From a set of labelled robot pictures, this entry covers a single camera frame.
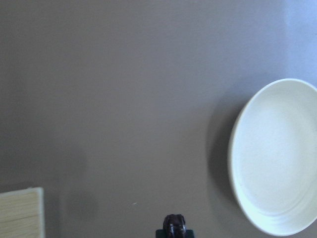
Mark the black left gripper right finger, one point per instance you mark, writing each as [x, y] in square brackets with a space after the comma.
[189, 234]

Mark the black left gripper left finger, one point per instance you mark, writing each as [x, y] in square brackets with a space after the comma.
[159, 233]

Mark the cream round plate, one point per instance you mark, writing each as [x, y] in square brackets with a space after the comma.
[272, 157]

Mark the wooden cutting board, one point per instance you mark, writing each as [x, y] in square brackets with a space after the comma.
[22, 213]

